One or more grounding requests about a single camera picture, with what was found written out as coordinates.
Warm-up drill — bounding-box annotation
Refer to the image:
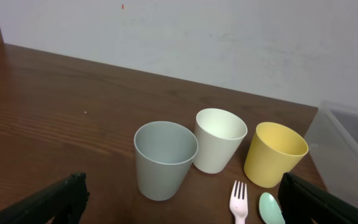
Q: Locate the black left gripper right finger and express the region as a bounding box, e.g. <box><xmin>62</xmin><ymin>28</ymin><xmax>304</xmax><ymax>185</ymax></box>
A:
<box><xmin>278</xmin><ymin>172</ymin><xmax>358</xmax><ymax>224</ymax></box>

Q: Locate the clear plastic container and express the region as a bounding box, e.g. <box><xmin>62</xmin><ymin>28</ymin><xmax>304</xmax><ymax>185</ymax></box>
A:
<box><xmin>305</xmin><ymin>101</ymin><xmax>358</xmax><ymax>208</ymax></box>

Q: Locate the pink plastic fork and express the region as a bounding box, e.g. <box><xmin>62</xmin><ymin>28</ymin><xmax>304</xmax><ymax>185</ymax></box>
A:
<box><xmin>229</xmin><ymin>180</ymin><xmax>248</xmax><ymax>224</ymax></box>

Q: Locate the mint green plastic spoon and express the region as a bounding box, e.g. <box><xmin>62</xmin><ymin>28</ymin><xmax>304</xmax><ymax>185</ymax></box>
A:
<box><xmin>259</xmin><ymin>192</ymin><xmax>285</xmax><ymax>224</ymax></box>

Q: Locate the yellow plastic cup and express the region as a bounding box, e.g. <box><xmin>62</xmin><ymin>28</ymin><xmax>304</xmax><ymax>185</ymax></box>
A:
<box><xmin>244</xmin><ymin>122</ymin><xmax>309</xmax><ymax>188</ymax></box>

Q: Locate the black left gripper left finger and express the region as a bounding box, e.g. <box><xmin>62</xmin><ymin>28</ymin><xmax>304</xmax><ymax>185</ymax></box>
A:
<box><xmin>0</xmin><ymin>172</ymin><xmax>90</xmax><ymax>224</ymax></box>

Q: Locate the white plastic cup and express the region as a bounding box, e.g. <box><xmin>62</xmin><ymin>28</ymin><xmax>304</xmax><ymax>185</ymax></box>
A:
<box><xmin>193</xmin><ymin>108</ymin><xmax>248</xmax><ymax>174</ymax></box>

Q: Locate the grey plastic cup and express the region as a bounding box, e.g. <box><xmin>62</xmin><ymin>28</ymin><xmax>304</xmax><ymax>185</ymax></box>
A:
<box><xmin>134</xmin><ymin>121</ymin><xmax>198</xmax><ymax>201</ymax></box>

